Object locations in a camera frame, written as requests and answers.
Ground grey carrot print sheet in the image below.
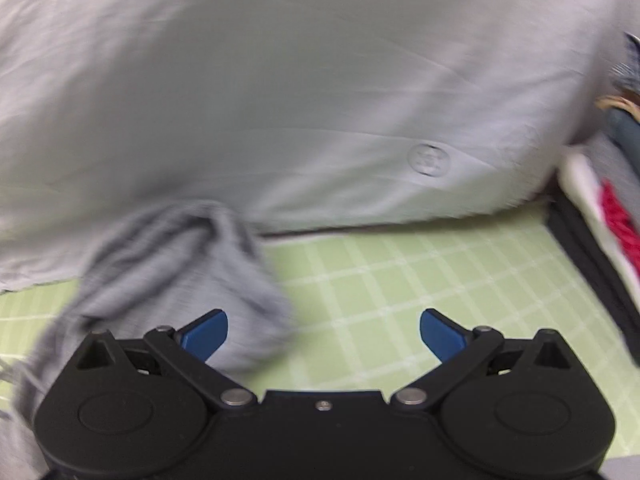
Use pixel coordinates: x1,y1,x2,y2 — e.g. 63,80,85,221
1,0,639,290

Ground white folded garment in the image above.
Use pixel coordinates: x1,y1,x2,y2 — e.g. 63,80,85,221
558,148,639,301

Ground blue checked shirt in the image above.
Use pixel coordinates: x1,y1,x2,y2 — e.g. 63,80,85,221
611,32,640,93

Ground folded blue jeans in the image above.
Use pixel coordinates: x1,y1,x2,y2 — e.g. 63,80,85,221
605,108,640,174

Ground red knitted garment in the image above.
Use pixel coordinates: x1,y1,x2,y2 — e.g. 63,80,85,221
600,180,640,273

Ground black folded garment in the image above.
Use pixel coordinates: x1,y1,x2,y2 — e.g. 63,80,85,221
546,191,640,365

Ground grey zip hoodie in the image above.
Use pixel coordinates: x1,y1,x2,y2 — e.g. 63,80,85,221
1,200,294,479

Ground beige folded garment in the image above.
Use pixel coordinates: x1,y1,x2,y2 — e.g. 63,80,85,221
594,96,640,122

